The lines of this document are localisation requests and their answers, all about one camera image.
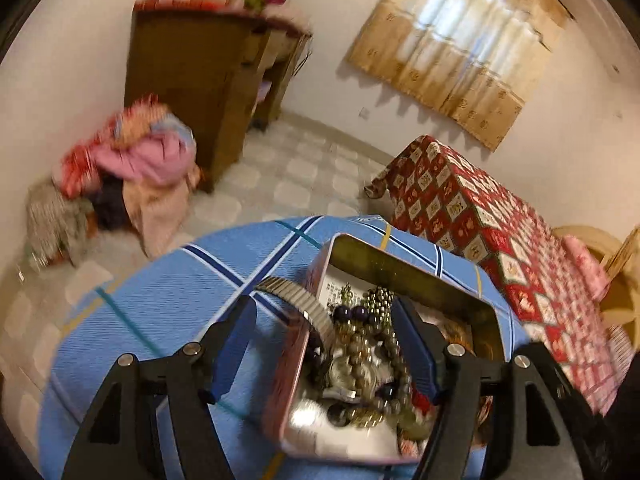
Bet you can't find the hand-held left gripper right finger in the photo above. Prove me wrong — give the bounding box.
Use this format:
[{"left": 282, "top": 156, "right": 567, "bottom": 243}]
[{"left": 391, "top": 297, "right": 621, "bottom": 480}]

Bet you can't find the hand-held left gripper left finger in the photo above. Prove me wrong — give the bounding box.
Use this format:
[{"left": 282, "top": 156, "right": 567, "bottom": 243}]
[{"left": 60, "top": 296, "right": 257, "bottom": 480}]

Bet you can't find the grey bead bracelet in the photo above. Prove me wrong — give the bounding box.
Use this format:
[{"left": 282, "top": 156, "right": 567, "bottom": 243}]
[{"left": 345, "top": 327, "right": 418, "bottom": 416}]

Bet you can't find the purple bead bracelet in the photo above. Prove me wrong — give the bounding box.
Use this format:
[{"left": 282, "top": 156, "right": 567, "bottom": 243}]
[{"left": 331, "top": 304, "right": 372, "bottom": 325}]

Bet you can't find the silver metal watch band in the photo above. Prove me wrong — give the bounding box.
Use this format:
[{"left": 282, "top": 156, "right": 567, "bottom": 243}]
[{"left": 254, "top": 276, "right": 337, "bottom": 357}]

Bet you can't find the pink tin box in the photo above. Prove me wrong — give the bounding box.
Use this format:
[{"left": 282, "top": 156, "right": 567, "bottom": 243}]
[{"left": 262, "top": 232, "right": 507, "bottom": 464}]

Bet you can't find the blue checked cloth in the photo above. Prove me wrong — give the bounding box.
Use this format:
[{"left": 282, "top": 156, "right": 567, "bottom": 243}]
[{"left": 39, "top": 215, "right": 532, "bottom": 480}]

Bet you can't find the white printed booklet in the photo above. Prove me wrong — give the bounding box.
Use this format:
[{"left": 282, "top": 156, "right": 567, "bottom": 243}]
[{"left": 320, "top": 266, "right": 372, "bottom": 307}]

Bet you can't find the red patterned bed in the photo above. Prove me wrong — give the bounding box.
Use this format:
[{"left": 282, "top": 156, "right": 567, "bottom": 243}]
[{"left": 364, "top": 135, "right": 627, "bottom": 415}]

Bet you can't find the pink pillow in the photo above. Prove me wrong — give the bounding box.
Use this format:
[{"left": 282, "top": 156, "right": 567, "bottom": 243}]
[{"left": 562, "top": 235, "right": 612, "bottom": 300}]

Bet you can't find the pink and red clothes pile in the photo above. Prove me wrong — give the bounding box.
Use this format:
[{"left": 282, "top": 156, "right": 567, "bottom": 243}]
[{"left": 59, "top": 94, "right": 202, "bottom": 262}]

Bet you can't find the grey patterned cloth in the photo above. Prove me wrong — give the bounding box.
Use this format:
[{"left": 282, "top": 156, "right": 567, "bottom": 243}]
[{"left": 25, "top": 179, "right": 97, "bottom": 270}]

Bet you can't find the brown wooden cabinet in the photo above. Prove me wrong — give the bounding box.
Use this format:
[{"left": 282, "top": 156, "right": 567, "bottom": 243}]
[{"left": 124, "top": 7, "right": 312, "bottom": 194}]

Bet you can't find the beige patterned curtain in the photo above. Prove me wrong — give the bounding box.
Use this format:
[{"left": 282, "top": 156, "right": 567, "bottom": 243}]
[{"left": 347, "top": 0, "right": 574, "bottom": 153}]

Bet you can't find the red flat box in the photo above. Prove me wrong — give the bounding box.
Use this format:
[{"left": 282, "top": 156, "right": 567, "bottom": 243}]
[{"left": 133, "top": 0, "right": 252, "bottom": 14}]

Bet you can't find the gold bead chain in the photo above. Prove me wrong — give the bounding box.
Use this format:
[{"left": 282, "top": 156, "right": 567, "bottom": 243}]
[{"left": 359, "top": 285, "right": 397, "bottom": 323}]

